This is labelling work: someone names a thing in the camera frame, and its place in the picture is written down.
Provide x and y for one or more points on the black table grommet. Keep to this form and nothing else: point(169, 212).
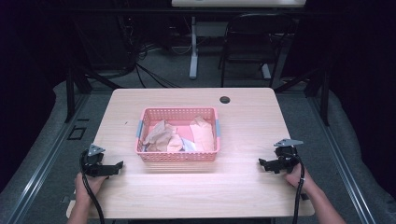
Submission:
point(224, 100)

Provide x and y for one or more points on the small crumpled tan paper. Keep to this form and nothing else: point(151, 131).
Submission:
point(175, 145)

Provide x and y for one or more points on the beige and pink cloths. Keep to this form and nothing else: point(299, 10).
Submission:
point(158, 135)

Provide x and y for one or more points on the black floor socket frame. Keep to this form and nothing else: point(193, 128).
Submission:
point(77, 133)

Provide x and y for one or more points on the black metal stand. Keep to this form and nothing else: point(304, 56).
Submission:
point(71, 93)
point(324, 93)

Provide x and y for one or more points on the black folding chair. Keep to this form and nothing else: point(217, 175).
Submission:
point(255, 46)

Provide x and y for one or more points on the person's right hand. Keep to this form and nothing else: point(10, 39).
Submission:
point(297, 178)

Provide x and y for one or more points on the white desk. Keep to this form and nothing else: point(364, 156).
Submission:
point(194, 56)

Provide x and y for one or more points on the aluminium floor rail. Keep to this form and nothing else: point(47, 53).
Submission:
point(46, 158)
point(342, 161)

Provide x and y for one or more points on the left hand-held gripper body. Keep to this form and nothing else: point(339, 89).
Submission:
point(93, 163)

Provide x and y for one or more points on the crumpled pale blue paper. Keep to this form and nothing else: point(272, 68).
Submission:
point(188, 146)

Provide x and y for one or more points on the person's left hand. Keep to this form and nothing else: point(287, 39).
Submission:
point(88, 185)

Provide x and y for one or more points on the pink plastic basket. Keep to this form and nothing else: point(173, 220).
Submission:
point(177, 157)

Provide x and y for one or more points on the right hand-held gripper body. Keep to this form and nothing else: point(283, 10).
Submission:
point(285, 155)

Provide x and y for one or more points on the crumpled peach paper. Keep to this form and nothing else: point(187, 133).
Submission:
point(202, 135)

